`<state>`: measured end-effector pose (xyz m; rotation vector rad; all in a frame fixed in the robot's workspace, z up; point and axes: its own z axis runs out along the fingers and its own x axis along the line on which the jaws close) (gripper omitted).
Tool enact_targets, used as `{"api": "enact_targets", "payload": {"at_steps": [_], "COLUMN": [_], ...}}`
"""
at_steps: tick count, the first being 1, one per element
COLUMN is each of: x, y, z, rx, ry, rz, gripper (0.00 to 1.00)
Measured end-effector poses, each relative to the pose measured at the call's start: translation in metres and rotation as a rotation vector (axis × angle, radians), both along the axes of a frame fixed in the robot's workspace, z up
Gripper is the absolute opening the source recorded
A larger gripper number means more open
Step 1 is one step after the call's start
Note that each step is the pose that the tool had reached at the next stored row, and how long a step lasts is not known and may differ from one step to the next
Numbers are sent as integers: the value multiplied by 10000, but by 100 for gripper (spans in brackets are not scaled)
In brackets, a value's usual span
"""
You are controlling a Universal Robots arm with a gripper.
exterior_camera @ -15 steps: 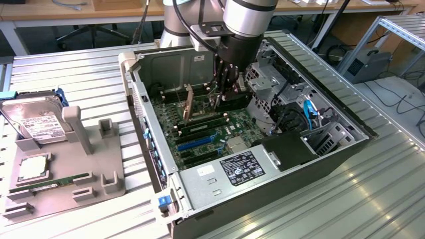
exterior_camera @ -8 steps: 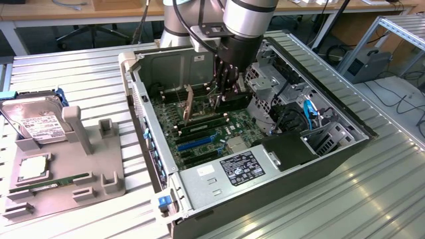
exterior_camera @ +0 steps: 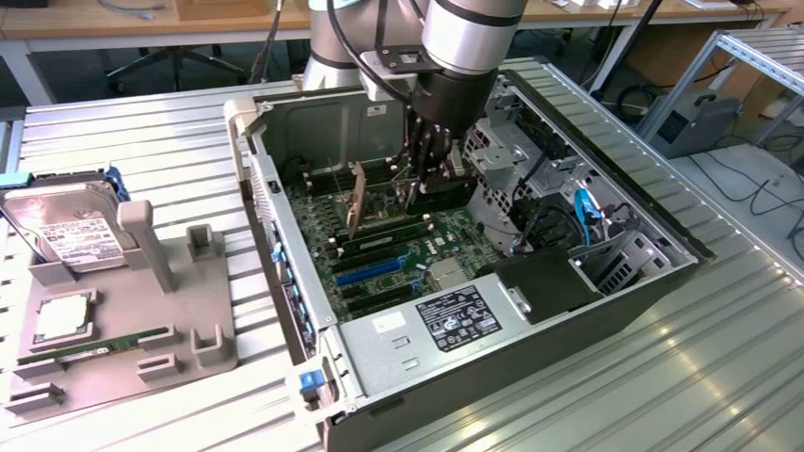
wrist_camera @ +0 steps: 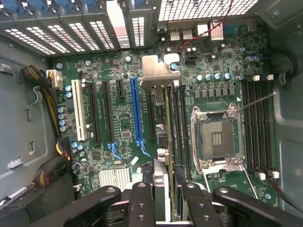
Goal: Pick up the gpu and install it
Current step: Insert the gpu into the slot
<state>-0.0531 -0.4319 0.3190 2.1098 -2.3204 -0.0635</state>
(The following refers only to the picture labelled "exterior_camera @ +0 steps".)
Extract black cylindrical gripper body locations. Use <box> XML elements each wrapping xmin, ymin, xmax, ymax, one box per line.
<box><xmin>406</xmin><ymin>69</ymin><xmax>502</xmax><ymax>137</ymax></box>

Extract silver disk bay cage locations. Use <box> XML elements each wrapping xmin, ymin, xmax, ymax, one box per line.
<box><xmin>462</xmin><ymin>77</ymin><xmax>598</xmax><ymax>199</ymax></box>

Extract thin socket locking lever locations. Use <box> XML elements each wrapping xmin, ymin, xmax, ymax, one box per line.
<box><xmin>326</xmin><ymin>157</ymin><xmax>348</xmax><ymax>202</ymax></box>

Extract green Dell motherboard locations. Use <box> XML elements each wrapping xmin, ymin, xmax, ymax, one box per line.
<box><xmin>286</xmin><ymin>157</ymin><xmax>504</xmax><ymax>321</ymax></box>

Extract RAM stick with white labels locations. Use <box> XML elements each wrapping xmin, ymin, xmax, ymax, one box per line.
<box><xmin>338</xmin><ymin>224</ymin><xmax>435</xmax><ymax>258</ymax></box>

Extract black office chair base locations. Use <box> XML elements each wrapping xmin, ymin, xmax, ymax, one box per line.
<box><xmin>508</xmin><ymin>26</ymin><xmax>575</xmax><ymax>56</ymax></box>
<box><xmin>103</xmin><ymin>44</ymin><xmax>247</xmax><ymax>93</ymax></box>

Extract silver chipset heatsink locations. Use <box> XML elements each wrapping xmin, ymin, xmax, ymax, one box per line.
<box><xmin>430</xmin><ymin>261</ymin><xmax>470</xmax><ymax>288</ymax></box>

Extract wooden desk with white legs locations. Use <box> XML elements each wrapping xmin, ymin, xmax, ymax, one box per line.
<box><xmin>0</xmin><ymin>0</ymin><xmax>794</xmax><ymax>107</ymax></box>

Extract black plastic air shroud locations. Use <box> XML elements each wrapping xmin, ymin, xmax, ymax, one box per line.
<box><xmin>474</xmin><ymin>248</ymin><xmax>608</xmax><ymax>326</ymax></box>

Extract silver power supply unit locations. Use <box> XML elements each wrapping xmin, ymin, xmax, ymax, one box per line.
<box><xmin>336</xmin><ymin>272</ymin><xmax>534</xmax><ymax>397</ymax></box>

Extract open black PC case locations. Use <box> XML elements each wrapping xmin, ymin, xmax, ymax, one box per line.
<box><xmin>223</xmin><ymin>68</ymin><xmax>718</xmax><ymax>452</ymax></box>

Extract grey plastic parts rack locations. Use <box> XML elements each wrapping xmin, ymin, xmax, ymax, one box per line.
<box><xmin>3</xmin><ymin>200</ymin><xmax>244</xmax><ymax>428</ymax></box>

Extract silver hard disk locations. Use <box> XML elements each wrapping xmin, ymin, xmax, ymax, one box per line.
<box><xmin>0</xmin><ymin>181</ymin><xmax>143</xmax><ymax>274</ymax></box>

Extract blue disk carrier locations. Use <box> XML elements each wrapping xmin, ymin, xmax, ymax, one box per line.
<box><xmin>0</xmin><ymin>162</ymin><xmax>132</xmax><ymax>202</ymax></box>

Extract green loose RAM stick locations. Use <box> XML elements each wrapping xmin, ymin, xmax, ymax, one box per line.
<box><xmin>16</xmin><ymin>329</ymin><xmax>172</xmax><ymax>367</ymax></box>

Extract CPU chip with metal lid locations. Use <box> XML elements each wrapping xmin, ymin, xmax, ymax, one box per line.
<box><xmin>34</xmin><ymin>297</ymin><xmax>91</xmax><ymax>344</ymax></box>

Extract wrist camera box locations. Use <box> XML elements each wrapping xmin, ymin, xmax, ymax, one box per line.
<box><xmin>359</xmin><ymin>44</ymin><xmax>446</xmax><ymax>103</ymax></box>

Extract black camera cable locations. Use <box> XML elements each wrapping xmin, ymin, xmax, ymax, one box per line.
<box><xmin>326</xmin><ymin>0</ymin><xmax>428</xmax><ymax>105</ymax></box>

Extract blue disk wire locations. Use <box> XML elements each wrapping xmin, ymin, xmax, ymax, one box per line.
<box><xmin>572</xmin><ymin>186</ymin><xmax>606</xmax><ymax>247</ymax></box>

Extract thin hanging cable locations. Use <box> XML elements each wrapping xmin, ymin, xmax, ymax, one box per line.
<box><xmin>248</xmin><ymin>0</ymin><xmax>286</xmax><ymax>85</ymax></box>

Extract grey box with handle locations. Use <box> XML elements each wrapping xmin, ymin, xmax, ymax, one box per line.
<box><xmin>640</xmin><ymin>91</ymin><xmax>747</xmax><ymax>159</ymax></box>

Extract aluminium profile frame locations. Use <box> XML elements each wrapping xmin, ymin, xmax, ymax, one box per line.
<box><xmin>650</xmin><ymin>25</ymin><xmax>804</xmax><ymax>147</ymax></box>

